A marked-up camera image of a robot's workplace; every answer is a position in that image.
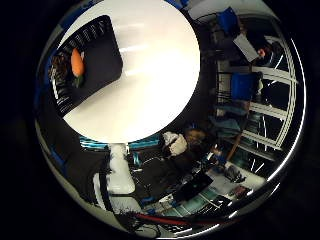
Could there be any orange carrot plush toy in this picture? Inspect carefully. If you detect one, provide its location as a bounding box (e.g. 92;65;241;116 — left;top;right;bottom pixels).
70;47;86;89

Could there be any calico cat plush toy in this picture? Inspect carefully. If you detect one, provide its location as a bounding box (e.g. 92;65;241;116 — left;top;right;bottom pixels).
49;53;73;88

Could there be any black plastic container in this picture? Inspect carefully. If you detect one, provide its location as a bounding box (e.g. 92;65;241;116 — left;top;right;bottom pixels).
49;14;125;118

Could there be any teal striped panel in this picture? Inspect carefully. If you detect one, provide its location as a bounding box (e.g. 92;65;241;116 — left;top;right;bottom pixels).
79;134;162;152

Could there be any person in blue jeans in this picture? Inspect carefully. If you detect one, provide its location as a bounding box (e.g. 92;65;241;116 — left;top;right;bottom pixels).
209;104;252;138

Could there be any black monitor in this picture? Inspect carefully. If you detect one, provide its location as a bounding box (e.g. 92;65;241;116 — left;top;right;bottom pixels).
173;173;215;203

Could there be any wooden pole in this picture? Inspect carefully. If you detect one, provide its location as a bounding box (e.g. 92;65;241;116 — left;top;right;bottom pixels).
227;109;252;162

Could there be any blue office chair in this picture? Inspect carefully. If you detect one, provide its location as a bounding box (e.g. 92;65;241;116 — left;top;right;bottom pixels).
217;7;240;37
230;72;262;102

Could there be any grey laptop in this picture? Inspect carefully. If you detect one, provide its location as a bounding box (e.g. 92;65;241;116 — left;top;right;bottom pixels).
232;32;260;63

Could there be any red cable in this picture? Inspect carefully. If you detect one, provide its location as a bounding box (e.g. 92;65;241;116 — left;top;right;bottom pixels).
134;213;202;228

